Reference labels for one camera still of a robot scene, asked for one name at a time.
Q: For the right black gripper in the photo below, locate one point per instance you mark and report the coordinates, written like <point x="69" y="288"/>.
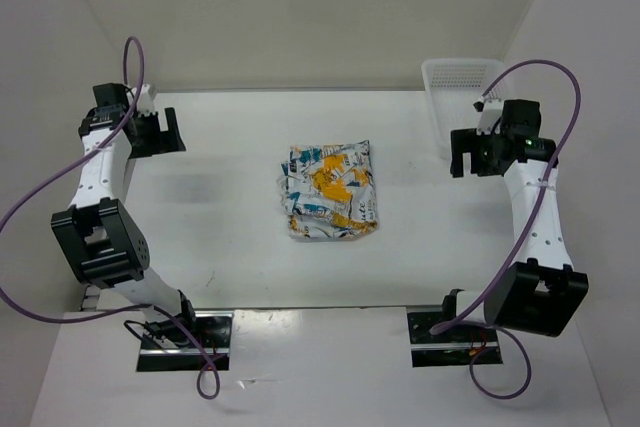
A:
<point x="467" y="140"/>

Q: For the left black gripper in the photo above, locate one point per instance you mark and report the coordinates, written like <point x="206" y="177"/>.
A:
<point x="163" y="142"/>

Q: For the patterned white teal yellow shorts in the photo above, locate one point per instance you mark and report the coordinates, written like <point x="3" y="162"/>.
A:
<point x="328" y="191"/>

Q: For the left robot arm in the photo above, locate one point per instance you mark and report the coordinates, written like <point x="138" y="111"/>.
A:
<point x="98" y="237"/>

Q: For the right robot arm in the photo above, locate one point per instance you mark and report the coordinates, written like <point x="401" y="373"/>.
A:
<point x="538" y="289"/>

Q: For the white plastic basket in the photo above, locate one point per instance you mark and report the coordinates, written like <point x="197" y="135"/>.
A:
<point x="452" y="85"/>

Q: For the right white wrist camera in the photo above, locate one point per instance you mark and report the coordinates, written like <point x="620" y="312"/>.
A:
<point x="490" y="114"/>

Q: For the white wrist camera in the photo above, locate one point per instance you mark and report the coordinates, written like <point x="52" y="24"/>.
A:
<point x="490" y="114"/>
<point x="146" y="97"/>

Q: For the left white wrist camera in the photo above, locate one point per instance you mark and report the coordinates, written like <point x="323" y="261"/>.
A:
<point x="146" y="97"/>

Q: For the aluminium table edge rail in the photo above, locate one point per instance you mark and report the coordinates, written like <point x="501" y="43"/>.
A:
<point x="90" y="299"/>

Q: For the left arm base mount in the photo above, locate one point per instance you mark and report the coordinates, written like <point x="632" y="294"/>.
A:
<point x="167" y="349"/>

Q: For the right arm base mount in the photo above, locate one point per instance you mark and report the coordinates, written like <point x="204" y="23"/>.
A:
<point x="455" y="347"/>

